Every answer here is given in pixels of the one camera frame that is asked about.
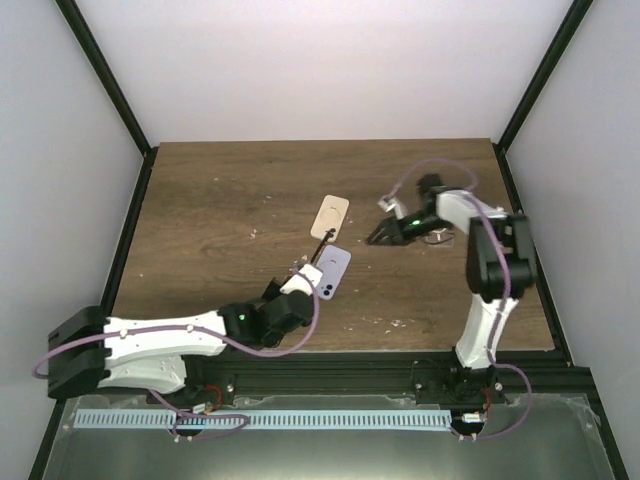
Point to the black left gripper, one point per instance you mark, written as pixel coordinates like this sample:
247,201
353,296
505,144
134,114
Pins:
271,290

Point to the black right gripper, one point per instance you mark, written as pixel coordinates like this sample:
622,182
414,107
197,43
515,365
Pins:
391,230

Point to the lilac phone case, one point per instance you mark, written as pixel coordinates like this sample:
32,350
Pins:
333,263

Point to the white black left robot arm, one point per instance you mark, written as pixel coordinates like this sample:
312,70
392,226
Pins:
92,350

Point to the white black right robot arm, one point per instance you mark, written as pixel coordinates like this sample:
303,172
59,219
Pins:
500,264

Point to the beige phone case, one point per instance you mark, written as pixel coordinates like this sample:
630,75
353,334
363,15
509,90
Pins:
331,215

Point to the grey metal front plate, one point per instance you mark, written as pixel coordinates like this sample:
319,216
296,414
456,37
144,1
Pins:
547,437

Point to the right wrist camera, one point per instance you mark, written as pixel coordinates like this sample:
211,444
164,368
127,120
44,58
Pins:
391,204

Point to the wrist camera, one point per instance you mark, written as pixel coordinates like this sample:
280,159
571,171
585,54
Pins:
306,280
391,204

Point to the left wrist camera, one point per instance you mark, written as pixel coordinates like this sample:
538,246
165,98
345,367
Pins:
306,280

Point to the black front mounting rail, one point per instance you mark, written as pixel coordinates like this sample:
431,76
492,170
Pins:
429,377

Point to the light blue slotted cable duct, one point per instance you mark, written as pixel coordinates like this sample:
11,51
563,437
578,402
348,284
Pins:
157,419

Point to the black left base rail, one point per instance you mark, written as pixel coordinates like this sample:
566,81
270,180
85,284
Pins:
107,302

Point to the black right frame post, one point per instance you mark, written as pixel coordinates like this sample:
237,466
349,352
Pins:
562,38

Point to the black frame post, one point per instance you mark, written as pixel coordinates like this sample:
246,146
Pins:
81,30
562,38

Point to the black left frame post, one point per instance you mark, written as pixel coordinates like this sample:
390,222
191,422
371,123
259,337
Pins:
81,30

